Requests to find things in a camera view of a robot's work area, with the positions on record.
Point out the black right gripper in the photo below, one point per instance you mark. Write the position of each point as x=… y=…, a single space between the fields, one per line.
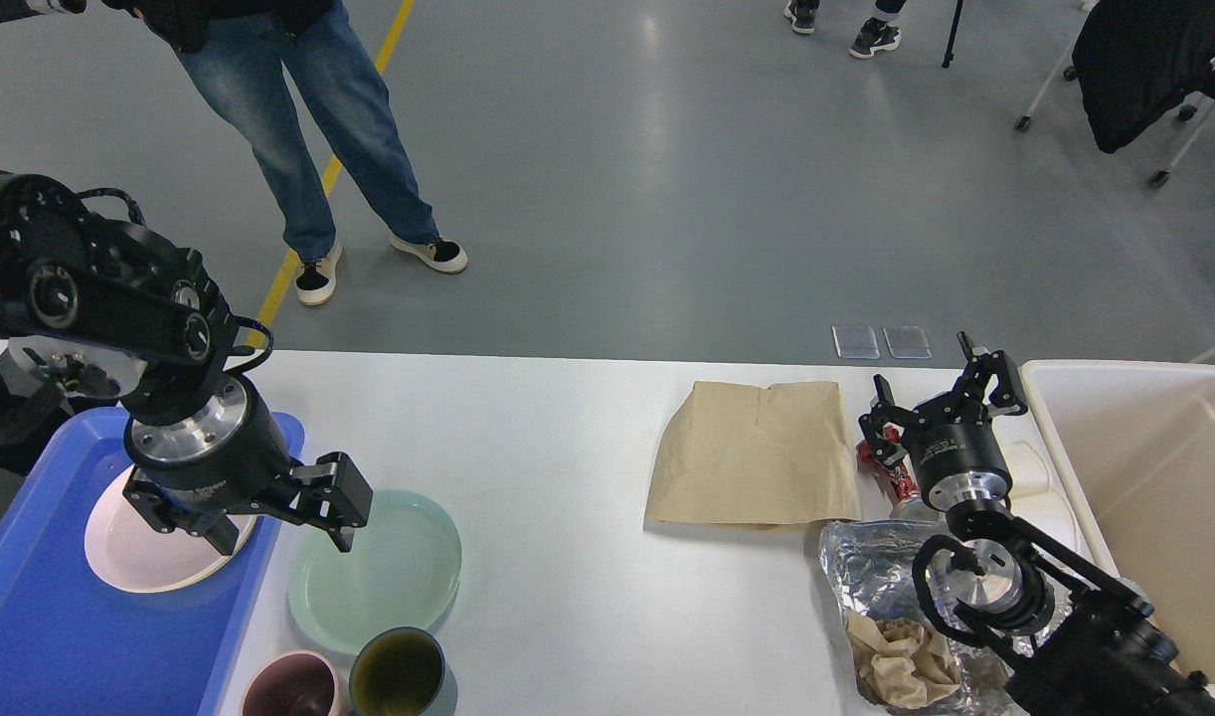
x=952 y=447

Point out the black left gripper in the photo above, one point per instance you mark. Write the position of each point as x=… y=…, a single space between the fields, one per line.
x=231 y=457

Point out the green plate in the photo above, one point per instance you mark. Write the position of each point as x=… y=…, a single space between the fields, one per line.
x=403 y=570

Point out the pink ribbed mug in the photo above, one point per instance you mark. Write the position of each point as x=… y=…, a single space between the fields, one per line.
x=300 y=682

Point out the dark teal mug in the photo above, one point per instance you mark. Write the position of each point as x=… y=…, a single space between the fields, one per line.
x=402 y=671

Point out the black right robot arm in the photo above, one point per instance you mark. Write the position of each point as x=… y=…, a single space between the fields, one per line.
x=1076 y=641

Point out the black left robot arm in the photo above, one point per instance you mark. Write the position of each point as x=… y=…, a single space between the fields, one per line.
x=112 y=311

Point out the right floor plate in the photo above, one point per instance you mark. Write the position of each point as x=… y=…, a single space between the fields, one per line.
x=908 y=342

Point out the floor plate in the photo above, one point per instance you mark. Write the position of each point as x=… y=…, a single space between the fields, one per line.
x=856 y=342
x=908 y=342

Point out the left floor plate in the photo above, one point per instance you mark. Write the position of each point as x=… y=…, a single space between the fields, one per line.
x=856 y=342

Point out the red snack wrapper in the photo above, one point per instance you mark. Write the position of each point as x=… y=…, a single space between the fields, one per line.
x=896 y=482

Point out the pink plate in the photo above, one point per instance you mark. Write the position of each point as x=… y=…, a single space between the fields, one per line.
x=126 y=553

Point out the white foam container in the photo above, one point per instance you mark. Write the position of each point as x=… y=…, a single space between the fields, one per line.
x=1037 y=497

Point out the brown paper bag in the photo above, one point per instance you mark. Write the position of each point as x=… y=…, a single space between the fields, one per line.
x=759 y=457

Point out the white plastic bin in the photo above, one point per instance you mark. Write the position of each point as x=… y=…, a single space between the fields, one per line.
x=1134 y=445

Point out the blue plastic tray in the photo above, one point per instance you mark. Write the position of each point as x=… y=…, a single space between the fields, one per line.
x=71 y=644

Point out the crumpled brown napkin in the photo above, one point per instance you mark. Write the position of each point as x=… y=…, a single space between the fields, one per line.
x=901 y=663

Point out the black tripod leg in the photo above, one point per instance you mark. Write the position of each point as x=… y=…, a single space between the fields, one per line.
x=949 y=51

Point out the person with dark sneakers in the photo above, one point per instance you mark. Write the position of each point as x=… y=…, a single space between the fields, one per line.
x=879 y=34

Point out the chair with black jacket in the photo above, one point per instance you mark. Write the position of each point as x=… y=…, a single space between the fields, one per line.
x=1134 y=62

